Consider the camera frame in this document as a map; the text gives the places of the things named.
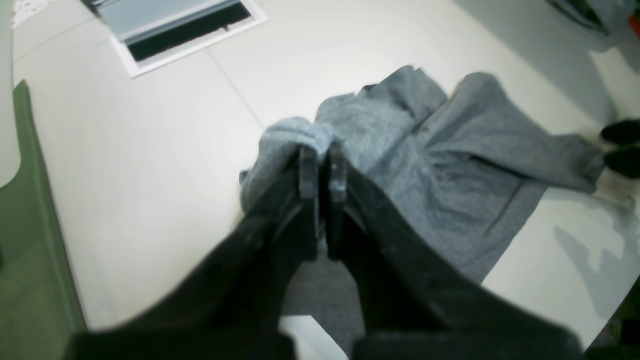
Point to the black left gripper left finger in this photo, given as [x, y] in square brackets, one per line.
[229, 306]

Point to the black finger of the side right gripper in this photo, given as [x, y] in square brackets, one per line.
[625, 158]

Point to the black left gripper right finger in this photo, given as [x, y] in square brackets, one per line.
[414, 304]

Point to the grey t-shirt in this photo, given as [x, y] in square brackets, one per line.
[466, 171]

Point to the white vent grille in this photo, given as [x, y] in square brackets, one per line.
[149, 34]

